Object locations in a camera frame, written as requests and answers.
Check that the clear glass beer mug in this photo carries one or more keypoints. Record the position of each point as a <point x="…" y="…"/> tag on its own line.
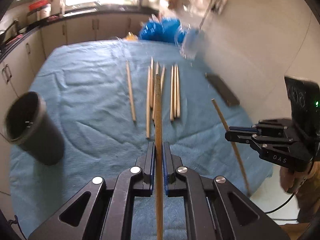
<point x="189" y="40"/>

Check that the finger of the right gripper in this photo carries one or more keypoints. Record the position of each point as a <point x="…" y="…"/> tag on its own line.
<point x="243" y="129"/>
<point x="239" y="136"/>

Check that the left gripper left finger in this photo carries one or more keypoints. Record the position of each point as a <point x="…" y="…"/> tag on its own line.
<point x="103" y="208"/>

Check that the person right hand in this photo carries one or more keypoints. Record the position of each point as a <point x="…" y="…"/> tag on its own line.
<point x="292" y="181"/>

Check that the black smartphone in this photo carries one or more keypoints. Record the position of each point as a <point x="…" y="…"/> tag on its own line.
<point x="224" y="91"/>

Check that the lower kitchen cabinets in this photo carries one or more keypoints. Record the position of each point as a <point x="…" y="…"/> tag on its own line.
<point x="23" y="59"/>

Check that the steel rice cooker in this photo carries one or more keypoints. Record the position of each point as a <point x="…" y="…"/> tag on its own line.
<point x="39" y="13"/>

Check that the red basin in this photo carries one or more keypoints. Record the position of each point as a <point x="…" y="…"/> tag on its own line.
<point x="38" y="4"/>

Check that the black utensil holder cup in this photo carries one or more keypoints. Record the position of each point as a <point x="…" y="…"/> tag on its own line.
<point x="28" y="126"/>

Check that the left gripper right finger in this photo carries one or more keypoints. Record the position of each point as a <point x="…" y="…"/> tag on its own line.
<point x="215" y="208"/>

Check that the black camera box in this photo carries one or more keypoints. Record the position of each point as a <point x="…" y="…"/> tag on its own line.
<point x="303" y="95"/>

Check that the blue towel table cloth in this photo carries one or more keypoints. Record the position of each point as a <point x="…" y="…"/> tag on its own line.
<point x="85" y="88"/>

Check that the blue plastic bag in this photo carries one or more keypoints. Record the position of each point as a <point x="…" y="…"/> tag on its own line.
<point x="168" y="30"/>

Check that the black countertop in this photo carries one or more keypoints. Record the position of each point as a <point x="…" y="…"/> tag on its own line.
<point x="77" y="13"/>

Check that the yellow bag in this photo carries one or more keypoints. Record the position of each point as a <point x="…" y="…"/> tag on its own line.
<point x="131" y="37"/>

